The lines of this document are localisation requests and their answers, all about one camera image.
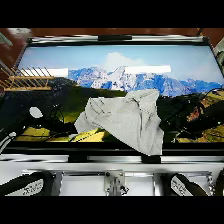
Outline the grey T-shirt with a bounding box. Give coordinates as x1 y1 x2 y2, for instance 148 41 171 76
73 88 165 157

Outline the wooden rack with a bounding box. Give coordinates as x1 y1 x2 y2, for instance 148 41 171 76
0 65 56 92

